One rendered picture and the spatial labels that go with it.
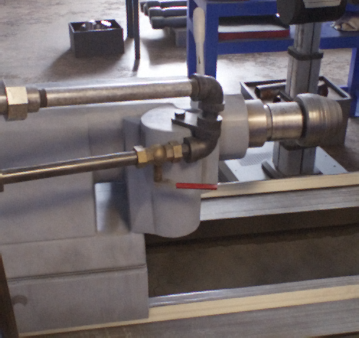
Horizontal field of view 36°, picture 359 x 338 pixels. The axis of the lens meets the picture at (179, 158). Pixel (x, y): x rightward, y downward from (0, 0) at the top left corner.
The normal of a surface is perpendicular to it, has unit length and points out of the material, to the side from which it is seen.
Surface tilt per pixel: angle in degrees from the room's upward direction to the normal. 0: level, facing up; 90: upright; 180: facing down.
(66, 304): 90
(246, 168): 0
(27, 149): 82
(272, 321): 0
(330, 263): 20
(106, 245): 62
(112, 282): 90
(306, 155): 90
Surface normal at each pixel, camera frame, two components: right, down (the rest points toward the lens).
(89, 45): 0.30, 0.47
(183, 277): -0.21, -0.83
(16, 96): 0.45, -0.14
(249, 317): 0.00, -0.87
